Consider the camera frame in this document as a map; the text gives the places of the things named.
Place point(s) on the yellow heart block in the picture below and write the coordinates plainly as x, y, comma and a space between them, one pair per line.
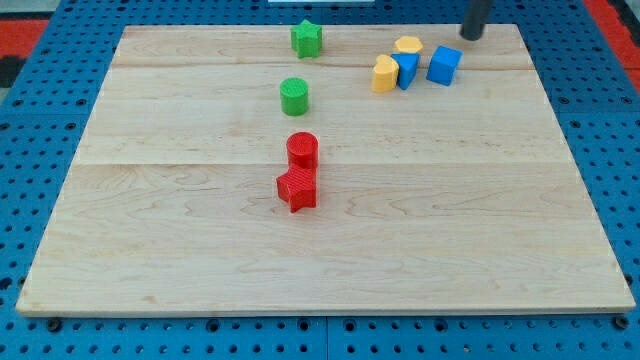
384, 74

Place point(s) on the light wooden board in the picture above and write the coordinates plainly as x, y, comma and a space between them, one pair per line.
436, 200

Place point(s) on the blue cube block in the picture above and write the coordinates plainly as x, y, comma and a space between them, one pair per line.
443, 65

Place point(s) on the red star block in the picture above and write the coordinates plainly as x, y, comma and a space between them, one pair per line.
297, 187

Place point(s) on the green star block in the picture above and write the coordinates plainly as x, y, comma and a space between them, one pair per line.
306, 39

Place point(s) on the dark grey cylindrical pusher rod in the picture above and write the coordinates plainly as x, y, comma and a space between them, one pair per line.
475, 19

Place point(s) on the yellow hexagon block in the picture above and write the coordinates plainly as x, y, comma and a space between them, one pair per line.
408, 45

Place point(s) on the red cylinder block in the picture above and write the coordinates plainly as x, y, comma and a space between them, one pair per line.
302, 150

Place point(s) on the green cylinder block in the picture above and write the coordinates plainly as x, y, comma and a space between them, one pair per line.
294, 93

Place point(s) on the blue triangular block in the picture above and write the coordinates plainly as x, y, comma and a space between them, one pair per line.
408, 65

